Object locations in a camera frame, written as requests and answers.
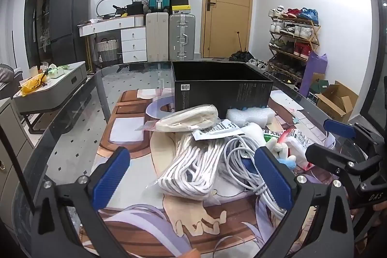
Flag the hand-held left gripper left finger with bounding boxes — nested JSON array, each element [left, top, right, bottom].
[[32, 147, 131, 258]]

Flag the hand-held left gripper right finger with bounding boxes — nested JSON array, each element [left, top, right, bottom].
[[254, 146, 354, 258]]

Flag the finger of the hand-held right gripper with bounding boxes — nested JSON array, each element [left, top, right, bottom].
[[323, 118, 384, 156], [305, 143, 384, 186]]

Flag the white and blue plush toy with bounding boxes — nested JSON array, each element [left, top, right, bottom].
[[242, 122, 298, 169]]

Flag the white cable bundle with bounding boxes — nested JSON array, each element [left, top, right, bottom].
[[222, 134, 286, 216]]

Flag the cream strap bundle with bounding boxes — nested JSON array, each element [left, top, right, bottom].
[[151, 105, 221, 133]]

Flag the black cardboard box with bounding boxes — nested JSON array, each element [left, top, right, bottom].
[[171, 61, 274, 120]]

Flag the open cardboard box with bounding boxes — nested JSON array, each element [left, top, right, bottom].
[[314, 81, 359, 122]]

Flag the red and white packet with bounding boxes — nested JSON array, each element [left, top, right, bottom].
[[278, 128, 316, 171]]

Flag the purple bag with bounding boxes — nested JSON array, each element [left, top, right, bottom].
[[299, 52, 328, 97]]

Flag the clear zip bag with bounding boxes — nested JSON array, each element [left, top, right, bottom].
[[135, 120, 158, 132]]

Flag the white foam wrap piece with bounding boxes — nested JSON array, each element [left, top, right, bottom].
[[226, 107, 274, 128]]

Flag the grey coffee table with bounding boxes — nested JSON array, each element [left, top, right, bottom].
[[12, 61, 88, 134]]

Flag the pair of white sandals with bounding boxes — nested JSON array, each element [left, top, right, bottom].
[[248, 59, 268, 69]]

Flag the grey side cabinet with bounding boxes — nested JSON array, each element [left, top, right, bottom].
[[0, 98, 34, 231]]

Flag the wooden shoe rack with shoes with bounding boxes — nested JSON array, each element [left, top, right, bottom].
[[268, 6, 319, 80]]

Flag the green and white packages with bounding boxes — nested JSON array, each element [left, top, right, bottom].
[[48, 64, 70, 79]]

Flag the black umbrella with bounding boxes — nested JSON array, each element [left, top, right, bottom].
[[229, 32, 257, 62]]

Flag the yellow plastic bag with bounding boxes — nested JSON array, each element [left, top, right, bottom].
[[20, 74, 47, 95]]

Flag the wicker basket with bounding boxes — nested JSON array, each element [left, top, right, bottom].
[[97, 38, 118, 63]]

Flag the white desk with drawers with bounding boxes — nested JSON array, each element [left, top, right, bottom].
[[78, 16, 149, 63]]

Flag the grey sofa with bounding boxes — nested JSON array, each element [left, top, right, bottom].
[[0, 64, 23, 101]]

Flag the beige suitcase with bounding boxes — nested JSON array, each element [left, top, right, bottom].
[[146, 12, 169, 63]]

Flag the wooden door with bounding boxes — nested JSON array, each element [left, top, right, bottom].
[[200, 0, 253, 59]]

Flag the silver suitcase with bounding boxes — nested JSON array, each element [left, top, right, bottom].
[[169, 13, 196, 61]]

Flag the dark grey refrigerator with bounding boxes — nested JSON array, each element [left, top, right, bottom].
[[49, 0, 89, 65]]

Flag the black bag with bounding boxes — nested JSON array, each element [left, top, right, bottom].
[[126, 2, 144, 16]]

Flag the oval mirror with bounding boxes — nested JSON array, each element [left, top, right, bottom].
[[96, 0, 134, 18]]

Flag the dark glass cabinet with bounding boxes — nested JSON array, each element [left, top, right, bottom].
[[24, 0, 73, 65]]

